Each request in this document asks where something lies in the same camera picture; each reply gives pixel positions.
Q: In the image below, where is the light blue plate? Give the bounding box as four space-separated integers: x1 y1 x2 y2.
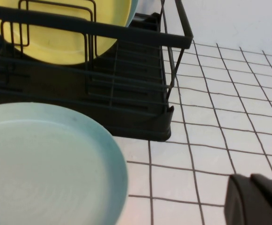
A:
125 0 140 28

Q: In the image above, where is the white grid tablecloth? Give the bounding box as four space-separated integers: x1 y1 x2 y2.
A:
116 39 272 225

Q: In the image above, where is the black wire dish rack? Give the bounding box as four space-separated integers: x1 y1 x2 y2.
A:
0 0 194 141

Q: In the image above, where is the mint green plate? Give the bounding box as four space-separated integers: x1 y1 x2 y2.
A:
0 102 129 225

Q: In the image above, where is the yellow plate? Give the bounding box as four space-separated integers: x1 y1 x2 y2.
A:
0 0 133 66

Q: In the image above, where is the black drip tray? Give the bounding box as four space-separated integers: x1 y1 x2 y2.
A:
0 13 175 142

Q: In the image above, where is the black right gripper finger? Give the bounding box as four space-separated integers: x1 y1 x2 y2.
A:
224 173 272 225

